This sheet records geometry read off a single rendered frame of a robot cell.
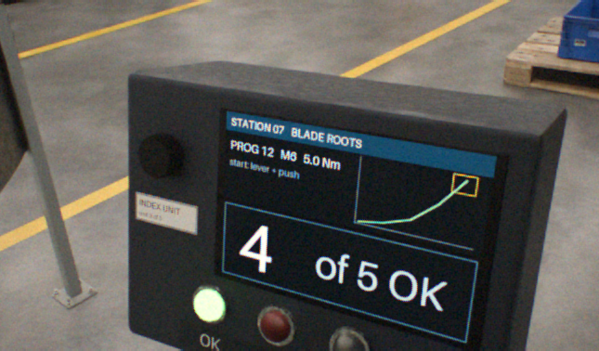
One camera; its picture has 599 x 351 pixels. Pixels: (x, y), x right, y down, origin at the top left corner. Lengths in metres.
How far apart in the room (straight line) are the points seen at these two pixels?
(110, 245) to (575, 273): 1.62
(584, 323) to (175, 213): 1.86
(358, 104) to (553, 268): 2.06
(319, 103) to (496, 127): 0.10
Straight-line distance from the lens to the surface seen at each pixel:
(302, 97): 0.39
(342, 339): 0.41
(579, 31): 3.74
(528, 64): 3.74
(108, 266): 2.49
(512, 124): 0.36
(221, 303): 0.45
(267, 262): 0.42
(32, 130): 2.08
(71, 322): 2.29
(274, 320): 0.42
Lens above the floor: 1.40
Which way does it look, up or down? 29 degrees down
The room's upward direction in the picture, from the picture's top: 3 degrees counter-clockwise
